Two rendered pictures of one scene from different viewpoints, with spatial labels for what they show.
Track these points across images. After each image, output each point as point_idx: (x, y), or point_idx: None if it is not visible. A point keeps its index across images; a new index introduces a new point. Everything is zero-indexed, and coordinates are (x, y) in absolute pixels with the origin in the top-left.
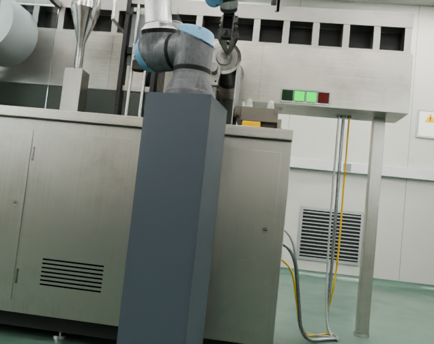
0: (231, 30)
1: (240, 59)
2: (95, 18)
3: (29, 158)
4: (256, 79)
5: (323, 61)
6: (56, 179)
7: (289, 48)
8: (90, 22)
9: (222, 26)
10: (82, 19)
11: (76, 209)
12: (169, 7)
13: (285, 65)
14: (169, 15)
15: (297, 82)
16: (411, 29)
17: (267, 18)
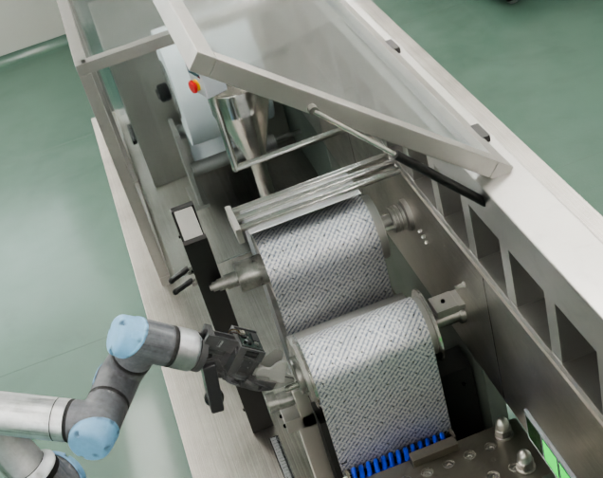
0: (209, 400)
1: (316, 396)
2: (248, 128)
3: None
4: (492, 350)
5: (575, 417)
6: None
7: (518, 323)
8: (242, 139)
9: (203, 381)
10: (229, 137)
11: None
12: (5, 466)
13: (520, 360)
14: (11, 474)
15: (546, 424)
16: None
17: (474, 211)
